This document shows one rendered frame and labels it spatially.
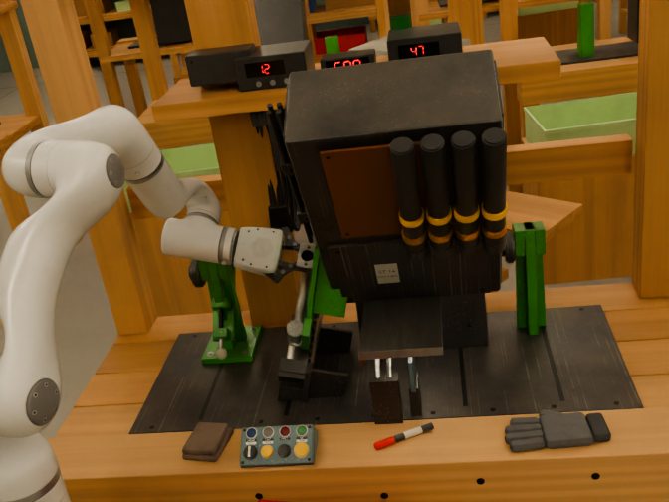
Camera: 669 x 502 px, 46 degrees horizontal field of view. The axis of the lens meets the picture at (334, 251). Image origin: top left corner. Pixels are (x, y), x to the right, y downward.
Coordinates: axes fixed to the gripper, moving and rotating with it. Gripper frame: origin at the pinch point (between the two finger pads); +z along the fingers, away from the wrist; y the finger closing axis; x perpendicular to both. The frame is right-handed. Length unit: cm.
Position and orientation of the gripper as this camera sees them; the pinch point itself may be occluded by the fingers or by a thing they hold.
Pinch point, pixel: (304, 258)
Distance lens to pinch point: 176.3
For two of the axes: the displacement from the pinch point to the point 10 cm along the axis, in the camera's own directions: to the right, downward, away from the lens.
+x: -0.3, 3.2, 9.5
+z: 9.9, 1.6, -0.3
